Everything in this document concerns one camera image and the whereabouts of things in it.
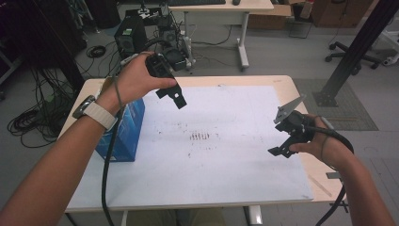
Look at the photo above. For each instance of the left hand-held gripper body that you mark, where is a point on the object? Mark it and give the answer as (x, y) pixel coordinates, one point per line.
(158, 69)

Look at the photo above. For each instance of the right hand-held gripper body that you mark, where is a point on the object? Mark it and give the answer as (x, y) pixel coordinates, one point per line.
(293, 124)

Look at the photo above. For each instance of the blue cardboard box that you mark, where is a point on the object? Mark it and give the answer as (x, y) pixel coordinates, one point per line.
(125, 138)

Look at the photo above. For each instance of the person's left hand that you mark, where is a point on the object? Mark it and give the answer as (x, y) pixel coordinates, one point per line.
(131, 81)

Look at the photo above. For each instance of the person's right hand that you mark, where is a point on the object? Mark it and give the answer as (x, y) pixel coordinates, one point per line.
(329, 147)

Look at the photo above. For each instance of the light wooden table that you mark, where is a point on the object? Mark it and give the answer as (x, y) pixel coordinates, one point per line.
(291, 91)

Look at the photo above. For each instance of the black computer tower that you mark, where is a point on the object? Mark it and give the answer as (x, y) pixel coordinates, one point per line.
(128, 37)

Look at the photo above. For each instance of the grey floor mat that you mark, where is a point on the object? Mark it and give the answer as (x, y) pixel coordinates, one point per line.
(351, 116)

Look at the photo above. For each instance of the white paper sheet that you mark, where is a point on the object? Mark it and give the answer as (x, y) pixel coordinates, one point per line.
(219, 163)

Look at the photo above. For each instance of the wristwatch with white band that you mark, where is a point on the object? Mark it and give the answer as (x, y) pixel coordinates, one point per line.
(100, 114)

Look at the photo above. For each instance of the black keyboard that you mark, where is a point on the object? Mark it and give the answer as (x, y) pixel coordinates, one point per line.
(197, 2)

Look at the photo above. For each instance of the white office desk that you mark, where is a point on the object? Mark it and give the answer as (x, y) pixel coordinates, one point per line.
(244, 34)

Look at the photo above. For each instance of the black office chair base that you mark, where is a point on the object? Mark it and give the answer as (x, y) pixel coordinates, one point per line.
(360, 58)

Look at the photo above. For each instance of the black computer mouse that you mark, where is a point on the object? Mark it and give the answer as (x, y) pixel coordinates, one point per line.
(236, 2)

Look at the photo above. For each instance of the brown cardboard box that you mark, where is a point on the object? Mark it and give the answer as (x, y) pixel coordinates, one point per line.
(269, 17)

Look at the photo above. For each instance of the brown wooden cabinet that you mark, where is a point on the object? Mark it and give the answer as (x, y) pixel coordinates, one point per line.
(345, 12)

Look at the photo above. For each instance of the dark curtain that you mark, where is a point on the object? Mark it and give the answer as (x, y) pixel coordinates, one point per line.
(37, 37)

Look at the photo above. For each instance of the grey metal table bracket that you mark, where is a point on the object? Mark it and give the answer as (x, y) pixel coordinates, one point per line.
(333, 175)

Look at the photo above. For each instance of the black metal post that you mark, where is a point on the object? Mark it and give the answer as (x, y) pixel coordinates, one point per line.
(354, 50)

